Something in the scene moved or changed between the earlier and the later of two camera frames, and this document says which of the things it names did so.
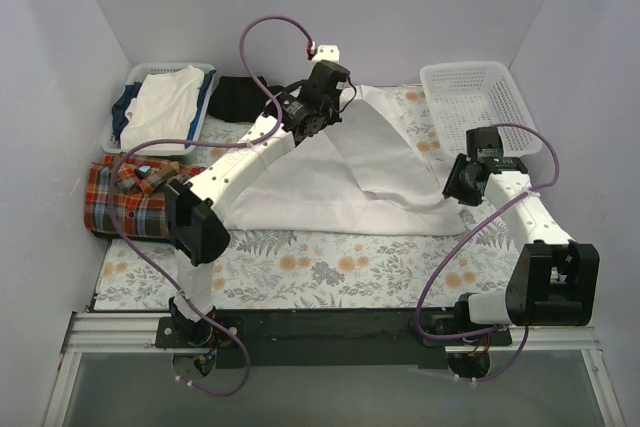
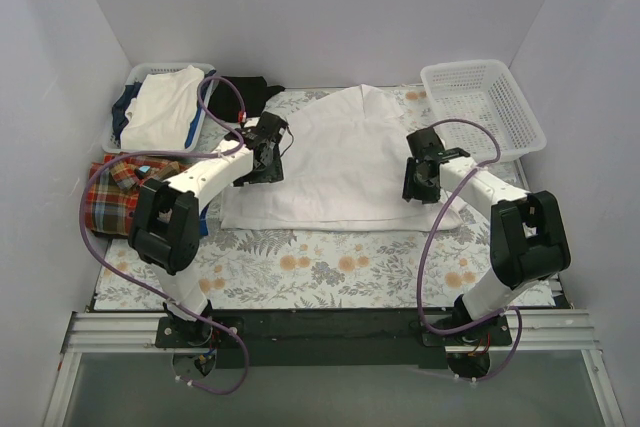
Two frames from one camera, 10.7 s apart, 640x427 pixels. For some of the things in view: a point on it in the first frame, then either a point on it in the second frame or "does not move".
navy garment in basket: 118,116 does not move
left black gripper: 335,73 → 265,162
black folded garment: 239,98 does not move
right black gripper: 454,179 → 420,179
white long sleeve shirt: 371,173 does not move
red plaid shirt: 140,196 does not move
